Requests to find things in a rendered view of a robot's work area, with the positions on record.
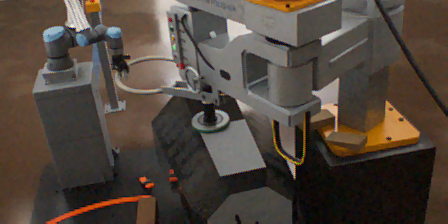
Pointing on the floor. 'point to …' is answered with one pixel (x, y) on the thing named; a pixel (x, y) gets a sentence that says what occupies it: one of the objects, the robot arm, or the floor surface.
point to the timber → (148, 211)
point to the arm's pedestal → (76, 128)
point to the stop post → (105, 61)
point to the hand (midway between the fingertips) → (124, 77)
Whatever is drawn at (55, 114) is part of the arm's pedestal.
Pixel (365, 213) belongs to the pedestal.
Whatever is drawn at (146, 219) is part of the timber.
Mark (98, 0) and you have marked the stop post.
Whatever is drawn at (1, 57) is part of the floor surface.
